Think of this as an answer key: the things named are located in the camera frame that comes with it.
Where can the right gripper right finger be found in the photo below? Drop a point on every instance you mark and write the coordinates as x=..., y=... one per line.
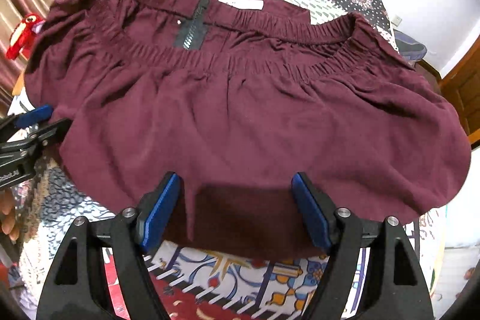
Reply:
x=392, y=285

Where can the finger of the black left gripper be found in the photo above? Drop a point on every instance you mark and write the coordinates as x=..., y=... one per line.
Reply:
x=36, y=116

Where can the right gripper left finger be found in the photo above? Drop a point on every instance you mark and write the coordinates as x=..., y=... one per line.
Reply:
x=76, y=285

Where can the maroon button-up shirt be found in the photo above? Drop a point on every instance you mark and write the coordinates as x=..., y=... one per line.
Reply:
x=240, y=102

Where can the person's left hand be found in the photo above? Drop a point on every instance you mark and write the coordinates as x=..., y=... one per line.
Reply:
x=9, y=225

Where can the red plush toy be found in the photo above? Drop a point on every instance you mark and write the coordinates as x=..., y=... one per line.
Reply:
x=24, y=35

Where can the patchwork patterned bedspread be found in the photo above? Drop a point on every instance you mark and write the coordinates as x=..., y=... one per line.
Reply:
x=255, y=282

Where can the wooden door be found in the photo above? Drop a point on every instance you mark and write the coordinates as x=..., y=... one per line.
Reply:
x=461, y=87

